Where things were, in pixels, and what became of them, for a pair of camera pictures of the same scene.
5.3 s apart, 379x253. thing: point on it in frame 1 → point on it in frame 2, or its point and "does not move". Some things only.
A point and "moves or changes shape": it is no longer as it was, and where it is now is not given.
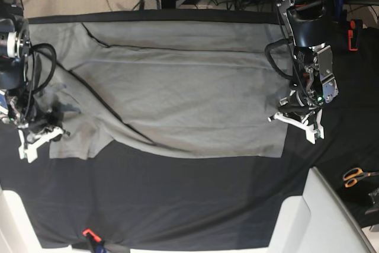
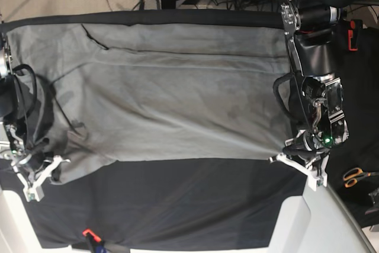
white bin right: x=318 y=221 does not move
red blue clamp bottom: x=98 y=243 does not move
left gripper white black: x=35 y=133 → x=31 y=171
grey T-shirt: x=189 y=89 moves or changes shape
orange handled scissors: x=351 y=176 does not move
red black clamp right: x=356 y=26 does not move
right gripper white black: x=295 y=108 → x=308 y=151
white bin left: x=18 y=233 does not move
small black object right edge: x=375 y=196 does not move
